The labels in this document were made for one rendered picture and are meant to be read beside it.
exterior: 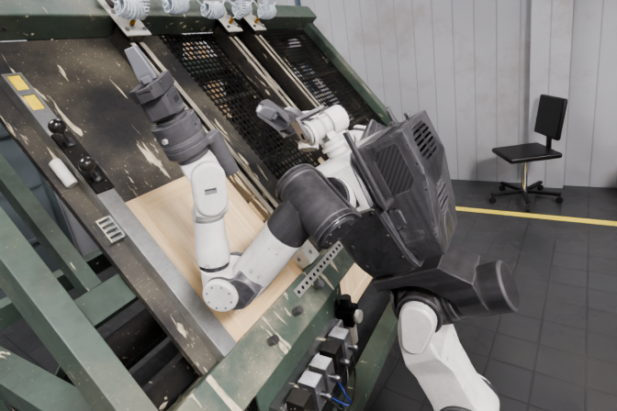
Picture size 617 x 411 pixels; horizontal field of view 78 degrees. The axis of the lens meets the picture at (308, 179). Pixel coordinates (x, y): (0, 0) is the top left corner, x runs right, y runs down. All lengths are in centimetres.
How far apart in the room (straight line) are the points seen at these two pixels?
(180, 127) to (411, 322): 68
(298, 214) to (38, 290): 57
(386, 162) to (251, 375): 63
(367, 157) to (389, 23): 383
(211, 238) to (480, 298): 59
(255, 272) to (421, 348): 45
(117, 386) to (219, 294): 27
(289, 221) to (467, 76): 376
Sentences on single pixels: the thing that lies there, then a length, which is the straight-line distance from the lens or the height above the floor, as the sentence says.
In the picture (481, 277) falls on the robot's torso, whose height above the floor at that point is 106.
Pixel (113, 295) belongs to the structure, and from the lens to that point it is 110.
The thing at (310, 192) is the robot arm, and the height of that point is 134.
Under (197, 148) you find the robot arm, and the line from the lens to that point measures 75.
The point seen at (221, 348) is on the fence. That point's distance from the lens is 108.
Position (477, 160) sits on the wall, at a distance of 453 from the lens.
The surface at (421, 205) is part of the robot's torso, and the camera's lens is 81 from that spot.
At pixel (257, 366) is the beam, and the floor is 85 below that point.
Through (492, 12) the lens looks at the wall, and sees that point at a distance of 430.
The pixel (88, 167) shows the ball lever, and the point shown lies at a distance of 104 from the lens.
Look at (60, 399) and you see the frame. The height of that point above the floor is 79.
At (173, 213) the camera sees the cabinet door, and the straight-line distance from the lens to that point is 120.
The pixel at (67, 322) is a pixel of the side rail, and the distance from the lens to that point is 98.
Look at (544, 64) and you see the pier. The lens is 417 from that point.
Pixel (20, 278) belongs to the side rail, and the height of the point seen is 124.
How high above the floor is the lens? 158
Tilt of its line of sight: 18 degrees down
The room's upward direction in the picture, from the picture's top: 9 degrees counter-clockwise
